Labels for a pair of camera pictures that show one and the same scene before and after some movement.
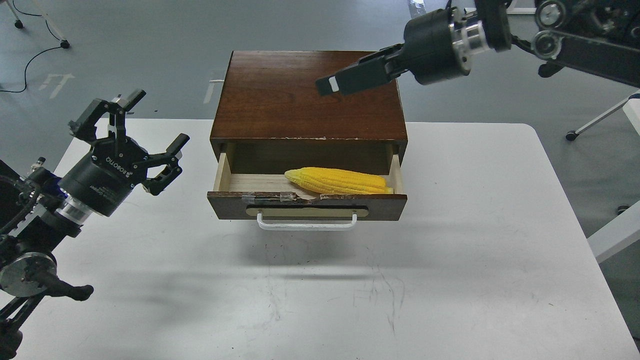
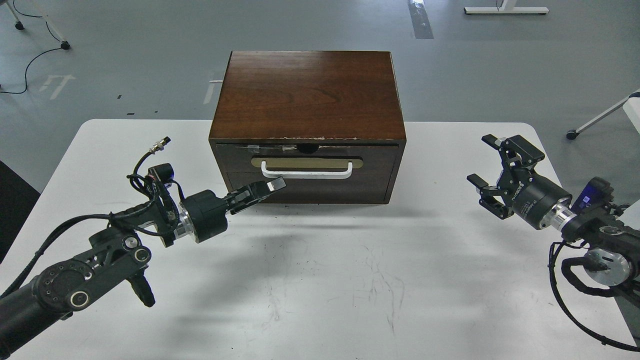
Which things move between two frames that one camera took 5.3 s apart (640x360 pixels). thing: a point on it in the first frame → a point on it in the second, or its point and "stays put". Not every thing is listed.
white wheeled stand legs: x=18 y=23 stays put
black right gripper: x=433 y=50 → x=531 y=196
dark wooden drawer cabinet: x=270 y=119 stays put
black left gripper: x=101 y=181 → x=204 y=214
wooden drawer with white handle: x=306 y=199 → x=311 y=168
